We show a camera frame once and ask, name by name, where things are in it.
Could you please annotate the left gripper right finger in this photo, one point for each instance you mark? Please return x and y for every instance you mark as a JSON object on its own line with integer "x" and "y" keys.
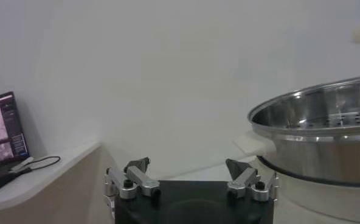
{"x": 244, "y": 179}

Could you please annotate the cream electric cooker pot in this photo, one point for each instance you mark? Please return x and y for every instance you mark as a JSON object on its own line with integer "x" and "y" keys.
{"x": 320, "y": 201}

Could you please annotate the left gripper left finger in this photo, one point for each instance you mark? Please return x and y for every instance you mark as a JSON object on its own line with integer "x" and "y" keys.
{"x": 140, "y": 179}

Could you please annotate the perforated steel steamer basket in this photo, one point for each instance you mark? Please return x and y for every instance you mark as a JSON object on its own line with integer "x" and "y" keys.
{"x": 320, "y": 158}

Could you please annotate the white side table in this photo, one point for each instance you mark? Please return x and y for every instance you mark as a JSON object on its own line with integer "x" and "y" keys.
{"x": 46, "y": 179}

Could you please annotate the grey usb adapter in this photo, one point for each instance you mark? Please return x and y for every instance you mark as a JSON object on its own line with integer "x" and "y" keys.
{"x": 20, "y": 165}

